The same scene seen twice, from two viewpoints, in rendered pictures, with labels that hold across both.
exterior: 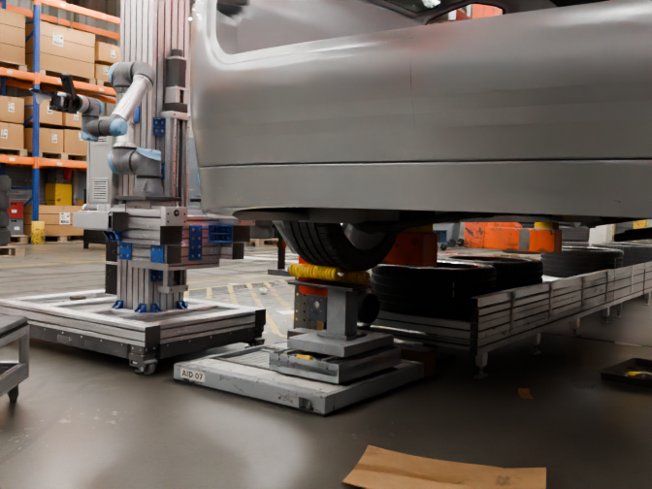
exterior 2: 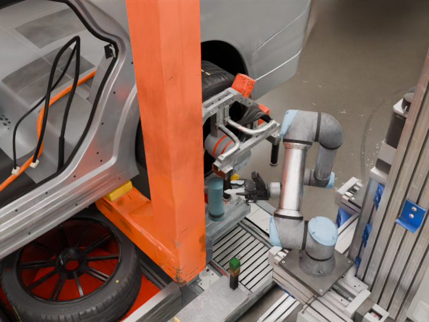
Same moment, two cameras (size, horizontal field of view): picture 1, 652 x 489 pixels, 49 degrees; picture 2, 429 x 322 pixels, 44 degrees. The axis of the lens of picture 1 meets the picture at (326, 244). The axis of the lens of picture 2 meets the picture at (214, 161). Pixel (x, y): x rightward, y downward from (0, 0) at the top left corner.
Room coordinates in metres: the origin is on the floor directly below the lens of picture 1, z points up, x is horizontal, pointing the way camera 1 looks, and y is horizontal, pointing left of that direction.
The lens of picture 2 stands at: (5.19, 0.40, 2.63)
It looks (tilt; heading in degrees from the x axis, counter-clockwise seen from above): 44 degrees down; 190
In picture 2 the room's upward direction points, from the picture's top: straight up
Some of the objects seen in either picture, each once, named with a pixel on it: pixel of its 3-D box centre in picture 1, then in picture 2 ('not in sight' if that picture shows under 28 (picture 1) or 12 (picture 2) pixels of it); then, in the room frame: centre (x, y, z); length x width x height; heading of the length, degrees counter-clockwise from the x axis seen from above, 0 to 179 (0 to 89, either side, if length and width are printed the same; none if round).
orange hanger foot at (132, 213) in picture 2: (384, 228); (135, 204); (3.58, -0.29, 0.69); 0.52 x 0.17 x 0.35; 54
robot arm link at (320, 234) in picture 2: not in sight; (320, 236); (3.85, 0.57, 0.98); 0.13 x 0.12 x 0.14; 90
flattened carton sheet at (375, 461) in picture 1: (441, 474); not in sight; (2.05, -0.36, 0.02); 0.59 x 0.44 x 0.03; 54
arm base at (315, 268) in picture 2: not in sight; (317, 254); (3.85, 0.58, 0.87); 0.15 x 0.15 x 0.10
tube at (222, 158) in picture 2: not in sight; (220, 136); (3.39, 0.10, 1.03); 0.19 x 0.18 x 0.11; 54
